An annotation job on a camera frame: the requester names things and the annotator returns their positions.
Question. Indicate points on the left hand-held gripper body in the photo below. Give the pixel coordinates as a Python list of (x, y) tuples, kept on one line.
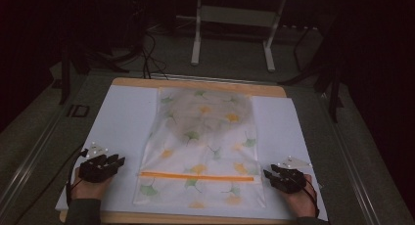
[(94, 172)]

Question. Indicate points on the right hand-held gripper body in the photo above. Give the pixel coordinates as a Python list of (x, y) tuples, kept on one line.
[(291, 179)]

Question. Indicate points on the leaf print mesh laundry bag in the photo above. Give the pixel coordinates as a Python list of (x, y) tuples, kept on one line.
[(202, 186)]

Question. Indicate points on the person's left hand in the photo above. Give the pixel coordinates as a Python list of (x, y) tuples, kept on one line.
[(88, 189)]

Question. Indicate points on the white table mat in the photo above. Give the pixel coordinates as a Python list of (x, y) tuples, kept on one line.
[(127, 120)]

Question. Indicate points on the black metal stand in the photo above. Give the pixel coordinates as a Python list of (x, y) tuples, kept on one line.
[(332, 84), (65, 75)]

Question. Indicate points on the wooden table board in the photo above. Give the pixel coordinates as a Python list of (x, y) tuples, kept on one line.
[(202, 84)]

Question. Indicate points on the white metal stand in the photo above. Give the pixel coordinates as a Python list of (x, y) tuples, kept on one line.
[(239, 16)]

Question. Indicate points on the black floor bracket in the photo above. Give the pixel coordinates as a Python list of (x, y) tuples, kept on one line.
[(78, 111)]

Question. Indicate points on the metal floor rail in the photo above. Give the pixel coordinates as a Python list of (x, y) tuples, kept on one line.
[(349, 159), (29, 159), (208, 78)]

